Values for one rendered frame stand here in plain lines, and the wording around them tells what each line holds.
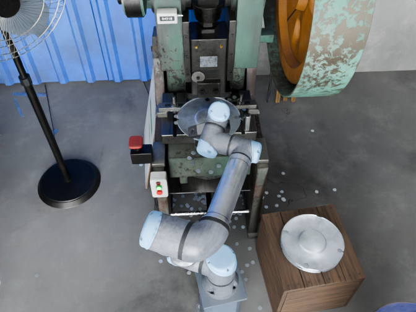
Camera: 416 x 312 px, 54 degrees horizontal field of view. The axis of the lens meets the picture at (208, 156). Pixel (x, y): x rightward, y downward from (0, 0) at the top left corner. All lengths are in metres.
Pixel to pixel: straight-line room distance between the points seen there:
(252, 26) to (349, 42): 0.39
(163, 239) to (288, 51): 1.03
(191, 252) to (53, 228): 1.51
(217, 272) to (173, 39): 0.89
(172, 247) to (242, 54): 0.83
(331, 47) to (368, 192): 1.53
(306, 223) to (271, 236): 0.18
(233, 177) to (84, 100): 2.13
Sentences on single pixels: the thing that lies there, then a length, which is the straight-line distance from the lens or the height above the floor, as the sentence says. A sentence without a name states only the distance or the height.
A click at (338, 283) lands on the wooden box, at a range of 2.01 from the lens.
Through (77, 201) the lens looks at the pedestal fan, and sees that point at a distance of 2.62.
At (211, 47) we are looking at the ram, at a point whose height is 1.13.
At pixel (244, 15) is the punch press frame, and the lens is 1.57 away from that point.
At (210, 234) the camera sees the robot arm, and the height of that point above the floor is 1.06.
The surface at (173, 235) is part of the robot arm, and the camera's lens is 1.19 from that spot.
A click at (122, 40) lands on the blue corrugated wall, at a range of 3.15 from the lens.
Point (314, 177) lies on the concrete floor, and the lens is 2.73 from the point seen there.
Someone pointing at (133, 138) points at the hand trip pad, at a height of 0.76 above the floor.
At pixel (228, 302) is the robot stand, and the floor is 0.45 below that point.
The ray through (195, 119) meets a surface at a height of 0.79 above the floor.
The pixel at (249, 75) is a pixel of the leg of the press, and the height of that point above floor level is 0.73.
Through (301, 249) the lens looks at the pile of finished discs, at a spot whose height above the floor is 0.38.
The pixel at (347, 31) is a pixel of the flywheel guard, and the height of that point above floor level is 1.40.
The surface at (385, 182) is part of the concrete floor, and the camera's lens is 2.85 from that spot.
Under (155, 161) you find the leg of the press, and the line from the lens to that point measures 1.90.
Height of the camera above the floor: 2.10
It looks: 50 degrees down
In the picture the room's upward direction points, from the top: straight up
